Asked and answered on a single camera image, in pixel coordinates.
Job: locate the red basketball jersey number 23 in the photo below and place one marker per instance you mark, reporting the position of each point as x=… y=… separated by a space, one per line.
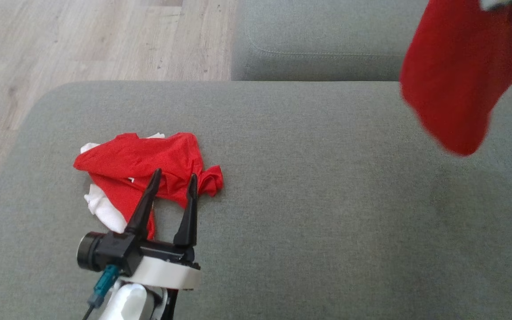
x=451 y=66

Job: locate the grey sofa seat cushion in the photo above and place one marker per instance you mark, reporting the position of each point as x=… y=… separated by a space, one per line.
x=318 y=35

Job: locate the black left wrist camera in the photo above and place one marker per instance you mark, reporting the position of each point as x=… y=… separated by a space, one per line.
x=105 y=253

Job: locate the red garment with white stripes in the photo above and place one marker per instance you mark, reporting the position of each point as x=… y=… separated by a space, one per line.
x=149 y=155

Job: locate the grey fabric sofa ottoman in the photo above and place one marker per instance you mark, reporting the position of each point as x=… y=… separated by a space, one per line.
x=327 y=200

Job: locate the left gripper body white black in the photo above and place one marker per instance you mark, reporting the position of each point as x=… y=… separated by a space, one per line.
x=167 y=273

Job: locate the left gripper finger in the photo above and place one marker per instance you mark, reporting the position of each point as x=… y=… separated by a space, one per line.
x=188 y=218
x=142 y=209

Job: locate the teal left camera connector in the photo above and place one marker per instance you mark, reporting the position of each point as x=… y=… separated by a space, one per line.
x=105 y=284

